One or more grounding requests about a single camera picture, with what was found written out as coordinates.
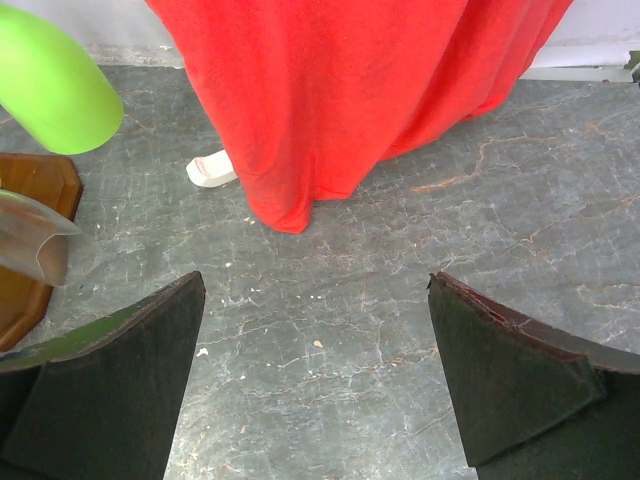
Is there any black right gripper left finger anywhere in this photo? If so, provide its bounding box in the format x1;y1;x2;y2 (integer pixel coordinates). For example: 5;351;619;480
1;271;205;480

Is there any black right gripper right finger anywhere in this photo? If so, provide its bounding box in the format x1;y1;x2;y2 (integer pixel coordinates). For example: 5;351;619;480
428;272;639;479

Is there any clear wine glass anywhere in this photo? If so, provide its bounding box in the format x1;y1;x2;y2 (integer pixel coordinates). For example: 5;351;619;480
1;189;91;286

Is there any gold wire glass rack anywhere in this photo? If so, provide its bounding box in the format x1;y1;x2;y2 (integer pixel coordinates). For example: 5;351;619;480
1;153;83;352

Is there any green plastic goblet front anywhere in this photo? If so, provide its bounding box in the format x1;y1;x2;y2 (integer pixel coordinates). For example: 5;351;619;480
1;2;124;155

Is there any white block behind rack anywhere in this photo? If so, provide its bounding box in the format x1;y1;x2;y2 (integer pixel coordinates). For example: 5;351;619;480
186;150;237;188

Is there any red cloth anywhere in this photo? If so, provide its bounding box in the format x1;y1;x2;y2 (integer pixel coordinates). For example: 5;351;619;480
150;0;569;234

